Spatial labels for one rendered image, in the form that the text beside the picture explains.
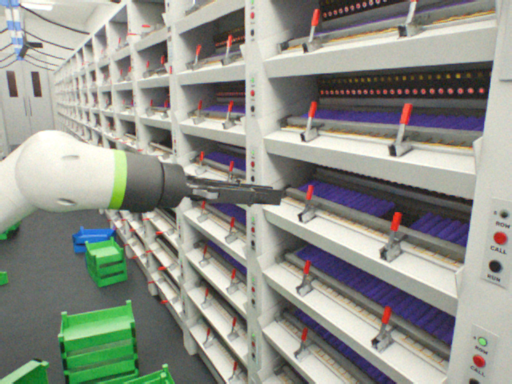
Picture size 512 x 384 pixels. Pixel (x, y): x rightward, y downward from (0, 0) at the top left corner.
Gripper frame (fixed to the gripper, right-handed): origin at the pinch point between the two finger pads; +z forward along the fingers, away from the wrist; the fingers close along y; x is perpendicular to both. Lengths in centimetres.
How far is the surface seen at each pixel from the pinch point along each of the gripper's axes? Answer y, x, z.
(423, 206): 10.8, 2.7, 34.0
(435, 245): 20.9, -2.8, 25.8
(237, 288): -55, -45, 32
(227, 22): -92, 55, 27
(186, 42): -100, 44, 14
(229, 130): -53, 12, 17
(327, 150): -3.0, 10.6, 16.5
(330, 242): -1.0, -9.3, 21.0
